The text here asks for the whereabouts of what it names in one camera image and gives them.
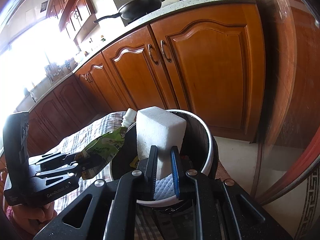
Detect wooden base kitchen cabinets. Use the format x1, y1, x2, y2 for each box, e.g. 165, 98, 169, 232
27, 2, 265, 156

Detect wooden upper wall cabinets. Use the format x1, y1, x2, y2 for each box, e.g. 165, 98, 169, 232
47, 0, 97, 45

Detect plaid checkered tablecloth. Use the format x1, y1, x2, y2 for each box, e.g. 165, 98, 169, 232
49, 110, 201, 240

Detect left hand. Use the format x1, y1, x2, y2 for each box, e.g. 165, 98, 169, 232
6, 202, 57, 239

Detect green spout drink pouch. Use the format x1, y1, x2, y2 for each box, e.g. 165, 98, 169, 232
75, 108, 137, 180

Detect black wok pan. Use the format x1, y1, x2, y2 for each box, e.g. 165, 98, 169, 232
94, 0, 165, 23

